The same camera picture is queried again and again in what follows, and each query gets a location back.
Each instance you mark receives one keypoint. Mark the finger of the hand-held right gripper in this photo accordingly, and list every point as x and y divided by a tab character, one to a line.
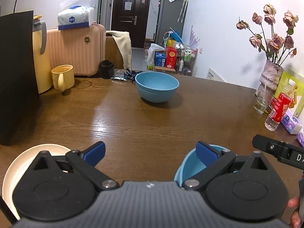
266	144

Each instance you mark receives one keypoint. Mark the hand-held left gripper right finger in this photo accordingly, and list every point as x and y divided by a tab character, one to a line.
206	155

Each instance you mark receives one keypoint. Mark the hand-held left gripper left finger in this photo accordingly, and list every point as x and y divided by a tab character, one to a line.
96	153

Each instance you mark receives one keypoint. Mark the blue bowl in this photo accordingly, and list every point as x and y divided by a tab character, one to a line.
190	168
156	87

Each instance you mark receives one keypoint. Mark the cream plate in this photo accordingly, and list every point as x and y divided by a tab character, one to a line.
21	166

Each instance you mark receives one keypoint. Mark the person's right hand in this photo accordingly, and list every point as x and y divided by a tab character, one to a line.
293	202

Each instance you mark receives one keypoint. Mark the purple packet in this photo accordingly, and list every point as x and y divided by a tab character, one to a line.
301	137

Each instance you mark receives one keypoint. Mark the purple tissue pack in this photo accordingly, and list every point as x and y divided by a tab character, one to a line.
292	122

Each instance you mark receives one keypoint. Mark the drinking glass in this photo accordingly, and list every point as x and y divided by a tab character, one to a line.
261	104

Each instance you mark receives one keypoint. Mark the red label water bottle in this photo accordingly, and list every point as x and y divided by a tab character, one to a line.
281	106

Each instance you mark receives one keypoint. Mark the yellow-green paper bag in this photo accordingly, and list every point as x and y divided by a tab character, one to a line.
298	95

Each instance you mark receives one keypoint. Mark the mottled vase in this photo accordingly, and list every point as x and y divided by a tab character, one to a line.
270	76

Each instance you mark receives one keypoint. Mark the yellow mug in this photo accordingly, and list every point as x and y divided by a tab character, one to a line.
66	77

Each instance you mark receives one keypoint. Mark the black cup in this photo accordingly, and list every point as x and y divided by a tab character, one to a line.
106	70

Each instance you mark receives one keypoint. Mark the yellow thermal jug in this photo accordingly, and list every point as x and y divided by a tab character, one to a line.
42	71

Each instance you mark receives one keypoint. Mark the wooden chair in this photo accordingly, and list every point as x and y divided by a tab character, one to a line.
112	52

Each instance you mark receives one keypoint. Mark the pink suitcase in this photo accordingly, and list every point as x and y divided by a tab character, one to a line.
71	52

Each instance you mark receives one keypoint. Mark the red box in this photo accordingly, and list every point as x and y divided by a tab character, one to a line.
171	57

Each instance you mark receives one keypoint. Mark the dried roses bouquet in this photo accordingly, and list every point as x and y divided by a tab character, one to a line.
275	40

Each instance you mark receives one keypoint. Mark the blue box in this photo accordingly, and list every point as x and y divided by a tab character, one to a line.
160	59

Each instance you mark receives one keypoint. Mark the beige cloth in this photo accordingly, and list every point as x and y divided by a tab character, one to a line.
123	47

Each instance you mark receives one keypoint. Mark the black box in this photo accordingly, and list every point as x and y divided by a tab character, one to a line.
16	76

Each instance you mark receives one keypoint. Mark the white plastic bag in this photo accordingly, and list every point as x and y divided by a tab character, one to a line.
152	52

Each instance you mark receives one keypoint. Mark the dark door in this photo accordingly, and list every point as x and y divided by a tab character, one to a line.
128	28

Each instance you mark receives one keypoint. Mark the white blue tissue pack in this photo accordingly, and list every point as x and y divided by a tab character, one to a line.
74	16

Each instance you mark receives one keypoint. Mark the grey refrigerator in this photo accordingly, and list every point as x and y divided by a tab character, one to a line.
168	16

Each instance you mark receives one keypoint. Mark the hanging folded umbrella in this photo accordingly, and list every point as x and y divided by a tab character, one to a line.
185	7
181	9

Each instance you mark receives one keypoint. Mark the paper sheet on door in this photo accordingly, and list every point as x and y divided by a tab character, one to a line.
128	5

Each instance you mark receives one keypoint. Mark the purple wall decoration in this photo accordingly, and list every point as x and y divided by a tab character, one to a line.
193	38

